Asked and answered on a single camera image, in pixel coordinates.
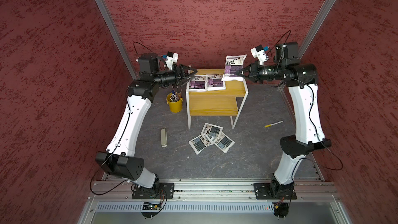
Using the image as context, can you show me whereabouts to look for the right aluminium corner post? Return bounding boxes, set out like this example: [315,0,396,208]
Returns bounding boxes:
[298,0,336,58]

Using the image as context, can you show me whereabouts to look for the left aluminium corner post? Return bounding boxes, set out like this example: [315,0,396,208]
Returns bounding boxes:
[95,0,137,79]

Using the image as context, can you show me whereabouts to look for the aluminium mounting rail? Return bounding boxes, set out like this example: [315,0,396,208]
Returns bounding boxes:
[87,179,342,203]

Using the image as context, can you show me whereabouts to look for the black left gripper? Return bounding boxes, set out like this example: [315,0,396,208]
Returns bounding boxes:
[154,63,198,87]

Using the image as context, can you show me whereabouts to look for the wooden shelf with white frame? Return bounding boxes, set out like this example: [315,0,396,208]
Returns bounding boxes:
[186,80,249,129]

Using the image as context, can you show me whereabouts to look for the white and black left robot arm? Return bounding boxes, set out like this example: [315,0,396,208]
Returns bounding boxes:
[95,52,197,198]

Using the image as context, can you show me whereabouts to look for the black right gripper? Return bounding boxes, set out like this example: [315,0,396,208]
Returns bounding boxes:
[237,58,286,82]

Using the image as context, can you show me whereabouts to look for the yellow pen cup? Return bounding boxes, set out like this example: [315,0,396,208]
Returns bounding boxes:
[166,93,183,113]

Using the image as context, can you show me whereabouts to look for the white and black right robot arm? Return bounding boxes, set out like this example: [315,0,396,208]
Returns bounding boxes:
[236,42,331,198]

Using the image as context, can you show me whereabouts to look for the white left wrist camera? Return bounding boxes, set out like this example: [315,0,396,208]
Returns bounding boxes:
[162,52,178,71]

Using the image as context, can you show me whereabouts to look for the yellow handled screwdriver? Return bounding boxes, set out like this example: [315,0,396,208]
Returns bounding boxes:
[264,120,284,128]

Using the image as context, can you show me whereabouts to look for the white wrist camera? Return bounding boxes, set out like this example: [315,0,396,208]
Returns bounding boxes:
[162,52,178,71]
[250,45,269,65]

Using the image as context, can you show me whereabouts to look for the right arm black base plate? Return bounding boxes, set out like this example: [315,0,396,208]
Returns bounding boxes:
[254,182,297,200]

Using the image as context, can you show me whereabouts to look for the aluminium corner post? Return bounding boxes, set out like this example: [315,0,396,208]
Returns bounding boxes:
[298,0,336,58]
[95,0,137,79]

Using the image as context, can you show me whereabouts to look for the pens in cup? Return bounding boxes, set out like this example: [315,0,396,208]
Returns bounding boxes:
[171,86,182,102]

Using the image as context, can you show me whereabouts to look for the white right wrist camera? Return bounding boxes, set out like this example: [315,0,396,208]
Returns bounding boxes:
[250,45,269,65]

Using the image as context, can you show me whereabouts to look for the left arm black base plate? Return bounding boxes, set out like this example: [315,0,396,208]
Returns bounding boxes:
[132,183,175,200]

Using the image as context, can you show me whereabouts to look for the beige rectangular case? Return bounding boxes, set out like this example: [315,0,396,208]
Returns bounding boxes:
[161,129,167,148]

